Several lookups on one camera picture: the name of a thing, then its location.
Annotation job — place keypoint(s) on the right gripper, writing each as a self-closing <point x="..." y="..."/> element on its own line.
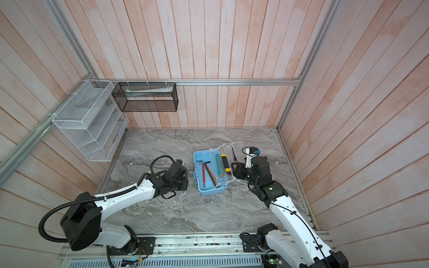
<point x="239" y="170"/>

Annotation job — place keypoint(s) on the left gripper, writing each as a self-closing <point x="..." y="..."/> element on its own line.
<point x="185" y="182"/>

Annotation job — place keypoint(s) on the yellow black utility knife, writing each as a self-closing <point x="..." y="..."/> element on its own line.
<point x="226" y="164"/>

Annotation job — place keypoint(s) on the blue plastic tool box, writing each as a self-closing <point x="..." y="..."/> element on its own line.
<point x="210" y="155"/>

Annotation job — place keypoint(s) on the teal handled tool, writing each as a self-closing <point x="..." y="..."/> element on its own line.
<point x="220" y="168"/>

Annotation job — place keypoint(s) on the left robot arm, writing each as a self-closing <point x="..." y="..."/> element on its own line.
<point x="84" y="222"/>

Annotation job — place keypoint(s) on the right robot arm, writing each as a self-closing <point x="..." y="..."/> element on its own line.
<point x="308" y="250"/>

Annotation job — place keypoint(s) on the black mesh basket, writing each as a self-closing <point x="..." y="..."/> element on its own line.
<point x="146" y="96"/>

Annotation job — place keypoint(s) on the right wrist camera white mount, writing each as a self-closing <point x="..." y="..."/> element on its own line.
<point x="250" y="153"/>

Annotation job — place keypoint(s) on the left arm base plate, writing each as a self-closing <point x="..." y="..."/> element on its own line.
<point x="141" y="246"/>

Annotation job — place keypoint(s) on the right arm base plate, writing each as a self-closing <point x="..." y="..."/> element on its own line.
<point x="254" y="243"/>

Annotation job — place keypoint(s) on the aluminium front rail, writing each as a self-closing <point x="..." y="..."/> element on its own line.
<point x="185" y="244"/>

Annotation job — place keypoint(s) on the white wire mesh shelf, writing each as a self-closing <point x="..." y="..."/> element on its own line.
<point x="92" y="124"/>

